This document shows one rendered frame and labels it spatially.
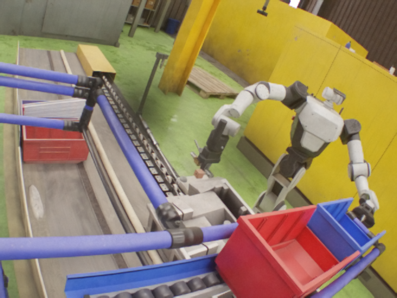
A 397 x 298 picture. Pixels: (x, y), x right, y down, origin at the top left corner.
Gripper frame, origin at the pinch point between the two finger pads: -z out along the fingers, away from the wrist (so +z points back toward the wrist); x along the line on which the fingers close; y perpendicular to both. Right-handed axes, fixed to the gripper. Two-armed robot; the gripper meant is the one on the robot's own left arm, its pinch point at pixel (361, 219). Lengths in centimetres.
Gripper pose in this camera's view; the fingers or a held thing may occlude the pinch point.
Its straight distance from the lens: 133.8
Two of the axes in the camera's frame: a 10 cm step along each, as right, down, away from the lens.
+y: 4.0, -8.3, -3.8
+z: 6.2, -0.6, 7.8
